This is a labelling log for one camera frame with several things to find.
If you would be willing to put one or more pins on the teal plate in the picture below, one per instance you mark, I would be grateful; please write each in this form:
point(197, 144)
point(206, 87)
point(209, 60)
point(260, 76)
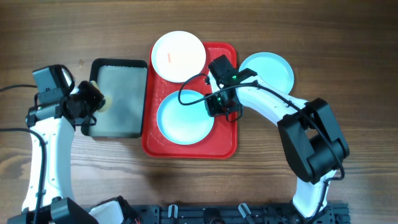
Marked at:
point(272, 68)
point(184, 124)

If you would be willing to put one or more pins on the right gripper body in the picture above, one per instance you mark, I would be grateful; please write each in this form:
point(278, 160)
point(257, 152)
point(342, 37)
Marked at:
point(217, 105)

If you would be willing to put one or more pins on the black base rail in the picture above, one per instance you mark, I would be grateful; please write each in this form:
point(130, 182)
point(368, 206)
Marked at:
point(180, 214)

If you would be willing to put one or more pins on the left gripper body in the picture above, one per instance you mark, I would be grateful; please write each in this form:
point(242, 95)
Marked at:
point(89, 99)

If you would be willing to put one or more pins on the green yellow sponge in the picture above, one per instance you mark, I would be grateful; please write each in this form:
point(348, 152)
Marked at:
point(107, 100)

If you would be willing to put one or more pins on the black tray with water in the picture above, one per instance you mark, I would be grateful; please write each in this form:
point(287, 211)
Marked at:
point(125, 81)

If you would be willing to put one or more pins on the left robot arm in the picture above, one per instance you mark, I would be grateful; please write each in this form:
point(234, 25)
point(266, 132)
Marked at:
point(51, 124)

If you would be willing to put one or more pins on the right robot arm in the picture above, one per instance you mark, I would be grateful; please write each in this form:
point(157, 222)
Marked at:
point(313, 142)

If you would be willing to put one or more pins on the white round plate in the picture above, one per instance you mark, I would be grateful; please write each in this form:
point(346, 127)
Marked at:
point(177, 56)

